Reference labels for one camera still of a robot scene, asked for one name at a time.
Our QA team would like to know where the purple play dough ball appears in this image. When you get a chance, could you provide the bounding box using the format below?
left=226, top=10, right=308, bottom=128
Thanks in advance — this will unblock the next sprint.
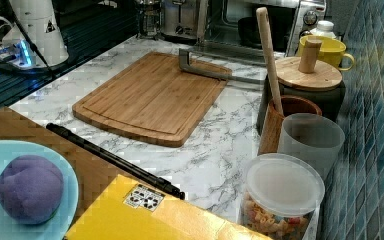
left=0, top=155, right=64, bottom=225

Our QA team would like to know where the yellow ceramic mug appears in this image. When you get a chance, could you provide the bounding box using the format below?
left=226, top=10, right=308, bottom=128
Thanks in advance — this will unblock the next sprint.
left=296, top=35, right=355, bottom=71

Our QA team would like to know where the light blue plate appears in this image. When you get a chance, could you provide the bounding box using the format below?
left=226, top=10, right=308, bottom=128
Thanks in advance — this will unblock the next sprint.
left=0, top=140, right=79, bottom=240

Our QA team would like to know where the yellow cereal box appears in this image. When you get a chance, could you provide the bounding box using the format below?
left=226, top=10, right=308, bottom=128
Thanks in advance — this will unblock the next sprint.
left=64, top=175, right=272, bottom=240

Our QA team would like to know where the stainless steel two-slot toaster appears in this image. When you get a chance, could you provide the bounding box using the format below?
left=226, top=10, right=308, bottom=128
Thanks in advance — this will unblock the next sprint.
left=161, top=0, right=200, bottom=39

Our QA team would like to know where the bamboo cutting board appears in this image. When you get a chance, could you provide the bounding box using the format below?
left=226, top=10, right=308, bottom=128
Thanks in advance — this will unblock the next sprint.
left=72, top=52, right=227, bottom=147

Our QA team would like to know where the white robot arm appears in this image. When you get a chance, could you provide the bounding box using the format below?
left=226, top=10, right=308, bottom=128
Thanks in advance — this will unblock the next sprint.
left=0, top=0, right=69, bottom=70

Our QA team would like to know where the brown wooden utensil holder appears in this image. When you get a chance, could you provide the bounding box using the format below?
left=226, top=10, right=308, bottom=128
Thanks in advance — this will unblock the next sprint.
left=258, top=95, right=322, bottom=155

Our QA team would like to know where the frosted translucent plastic cup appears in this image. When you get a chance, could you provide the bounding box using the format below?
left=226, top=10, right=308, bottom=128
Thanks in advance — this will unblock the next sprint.
left=277, top=113, right=345, bottom=180

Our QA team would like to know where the stainless steel toaster oven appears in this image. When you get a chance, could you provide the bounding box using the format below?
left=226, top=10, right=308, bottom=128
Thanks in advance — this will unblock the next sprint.
left=197, top=0, right=327, bottom=56

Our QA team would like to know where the plastic pasta container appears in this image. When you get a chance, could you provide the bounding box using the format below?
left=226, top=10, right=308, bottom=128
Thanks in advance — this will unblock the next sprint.
left=238, top=153, right=325, bottom=240

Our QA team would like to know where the white lidded spice bottle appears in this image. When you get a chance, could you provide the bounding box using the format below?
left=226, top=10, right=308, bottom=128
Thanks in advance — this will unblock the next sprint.
left=310, top=20, right=336, bottom=39

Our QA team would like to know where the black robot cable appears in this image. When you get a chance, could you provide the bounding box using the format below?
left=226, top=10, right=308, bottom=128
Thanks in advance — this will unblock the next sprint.
left=0, top=0, right=56, bottom=79

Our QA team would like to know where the wooden rolling pin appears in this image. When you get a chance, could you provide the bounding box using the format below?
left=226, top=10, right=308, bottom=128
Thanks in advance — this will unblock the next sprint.
left=256, top=7, right=283, bottom=114

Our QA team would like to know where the wooden serving tray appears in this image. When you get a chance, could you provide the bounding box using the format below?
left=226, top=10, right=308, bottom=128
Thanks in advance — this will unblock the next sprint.
left=0, top=107, right=122, bottom=222

